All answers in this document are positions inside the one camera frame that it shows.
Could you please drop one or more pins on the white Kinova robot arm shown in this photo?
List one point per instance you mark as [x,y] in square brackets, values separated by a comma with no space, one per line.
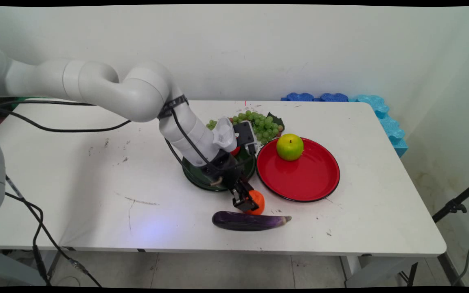
[136,91]

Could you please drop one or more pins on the red round plate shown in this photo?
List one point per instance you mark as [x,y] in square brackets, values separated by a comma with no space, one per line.
[299,179]

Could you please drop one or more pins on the orange toy fruit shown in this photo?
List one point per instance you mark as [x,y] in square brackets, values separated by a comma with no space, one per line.
[258,201]

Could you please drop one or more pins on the dark green round plate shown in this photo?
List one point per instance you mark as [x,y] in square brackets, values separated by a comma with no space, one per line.
[196,177]

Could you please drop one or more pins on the dark blue foam mat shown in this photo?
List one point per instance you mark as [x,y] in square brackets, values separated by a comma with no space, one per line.
[334,97]
[299,97]

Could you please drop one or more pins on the green grape bunch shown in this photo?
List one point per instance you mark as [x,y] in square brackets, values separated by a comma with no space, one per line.
[265,124]

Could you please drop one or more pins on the black stand foot bar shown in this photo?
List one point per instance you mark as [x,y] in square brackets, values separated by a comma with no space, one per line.
[450,268]

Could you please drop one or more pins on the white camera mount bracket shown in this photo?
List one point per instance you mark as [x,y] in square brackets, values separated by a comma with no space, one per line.
[225,136]

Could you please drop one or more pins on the purple toy eggplant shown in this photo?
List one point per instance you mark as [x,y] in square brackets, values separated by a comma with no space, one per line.
[246,221]

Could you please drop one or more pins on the light blue foam mat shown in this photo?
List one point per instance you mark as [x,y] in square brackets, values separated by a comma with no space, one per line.
[389,122]

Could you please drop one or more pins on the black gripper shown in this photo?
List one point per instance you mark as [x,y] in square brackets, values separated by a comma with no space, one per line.
[229,171]

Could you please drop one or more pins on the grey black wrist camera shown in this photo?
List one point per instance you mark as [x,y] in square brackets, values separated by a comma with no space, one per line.
[246,136]

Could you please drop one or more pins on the dark green plastic leaf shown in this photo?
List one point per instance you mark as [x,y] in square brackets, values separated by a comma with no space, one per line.
[277,120]

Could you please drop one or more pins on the green toy apple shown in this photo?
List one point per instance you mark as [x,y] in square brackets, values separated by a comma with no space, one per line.
[290,147]

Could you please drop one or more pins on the red toy tomato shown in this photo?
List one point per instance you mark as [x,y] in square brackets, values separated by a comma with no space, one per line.
[235,151]

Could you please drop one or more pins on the black tripod leg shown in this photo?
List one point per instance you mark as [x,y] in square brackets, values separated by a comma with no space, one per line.
[456,205]

